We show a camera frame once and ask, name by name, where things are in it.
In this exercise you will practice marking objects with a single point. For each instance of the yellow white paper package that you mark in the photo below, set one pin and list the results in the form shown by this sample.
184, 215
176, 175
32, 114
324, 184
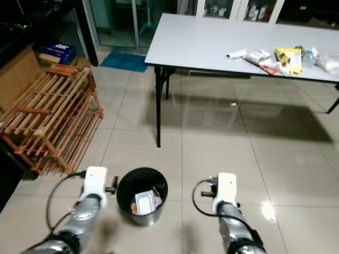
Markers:
291, 59

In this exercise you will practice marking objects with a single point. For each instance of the clear blue-label water bottle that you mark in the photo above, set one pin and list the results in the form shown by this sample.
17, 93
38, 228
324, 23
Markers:
308, 58

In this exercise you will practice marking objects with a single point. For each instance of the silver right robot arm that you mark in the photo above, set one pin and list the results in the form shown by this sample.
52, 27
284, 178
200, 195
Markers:
235, 233

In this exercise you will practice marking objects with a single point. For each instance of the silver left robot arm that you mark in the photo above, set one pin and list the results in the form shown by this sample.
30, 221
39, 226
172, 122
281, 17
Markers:
85, 217

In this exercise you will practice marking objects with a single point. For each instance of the black rubbish bin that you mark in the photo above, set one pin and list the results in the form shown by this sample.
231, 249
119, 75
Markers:
127, 184

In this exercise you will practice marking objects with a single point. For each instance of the orange snack wrapper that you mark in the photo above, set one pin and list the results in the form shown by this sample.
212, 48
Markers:
133, 209

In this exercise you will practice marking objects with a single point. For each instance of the white plastic box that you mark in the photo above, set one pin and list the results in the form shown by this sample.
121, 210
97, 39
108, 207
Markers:
145, 202

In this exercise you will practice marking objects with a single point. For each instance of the wooden slatted rack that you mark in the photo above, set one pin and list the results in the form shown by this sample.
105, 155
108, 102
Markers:
53, 114

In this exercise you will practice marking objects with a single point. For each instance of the blue floor mat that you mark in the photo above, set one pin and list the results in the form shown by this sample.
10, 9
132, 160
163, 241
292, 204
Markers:
122, 61

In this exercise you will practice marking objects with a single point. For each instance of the red white wrapper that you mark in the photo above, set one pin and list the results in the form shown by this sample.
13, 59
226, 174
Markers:
273, 67

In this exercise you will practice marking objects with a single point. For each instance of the blue carton box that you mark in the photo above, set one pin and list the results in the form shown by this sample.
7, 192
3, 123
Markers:
58, 52

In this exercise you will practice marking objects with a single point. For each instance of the brown cardboard box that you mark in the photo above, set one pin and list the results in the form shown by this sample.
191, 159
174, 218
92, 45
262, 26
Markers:
18, 74

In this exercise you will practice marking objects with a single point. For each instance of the white printed crumpled packet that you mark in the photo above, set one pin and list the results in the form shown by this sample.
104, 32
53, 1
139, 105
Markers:
258, 56

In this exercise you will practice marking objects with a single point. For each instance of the white folding table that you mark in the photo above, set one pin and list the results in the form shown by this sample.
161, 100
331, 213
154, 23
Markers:
206, 39

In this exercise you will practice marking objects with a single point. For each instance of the glass sliding door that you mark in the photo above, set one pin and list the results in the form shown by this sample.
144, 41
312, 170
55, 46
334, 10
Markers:
116, 24

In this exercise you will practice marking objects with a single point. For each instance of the clear bubble wrap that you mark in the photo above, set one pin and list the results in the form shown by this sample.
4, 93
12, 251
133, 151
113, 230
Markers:
328, 62

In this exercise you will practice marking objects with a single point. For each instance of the black workbench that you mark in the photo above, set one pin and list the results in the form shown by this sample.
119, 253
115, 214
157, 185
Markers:
26, 24

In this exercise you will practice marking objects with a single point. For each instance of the white glass-door cabinet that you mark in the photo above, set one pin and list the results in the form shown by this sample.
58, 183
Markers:
238, 9

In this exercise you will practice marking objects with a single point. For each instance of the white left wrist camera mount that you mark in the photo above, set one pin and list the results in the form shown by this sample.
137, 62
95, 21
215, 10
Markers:
95, 180

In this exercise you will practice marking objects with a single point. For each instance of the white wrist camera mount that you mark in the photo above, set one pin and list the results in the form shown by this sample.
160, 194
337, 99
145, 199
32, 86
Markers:
95, 180
226, 188

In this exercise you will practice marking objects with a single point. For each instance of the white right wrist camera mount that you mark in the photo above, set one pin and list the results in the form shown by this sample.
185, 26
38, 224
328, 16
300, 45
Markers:
226, 188

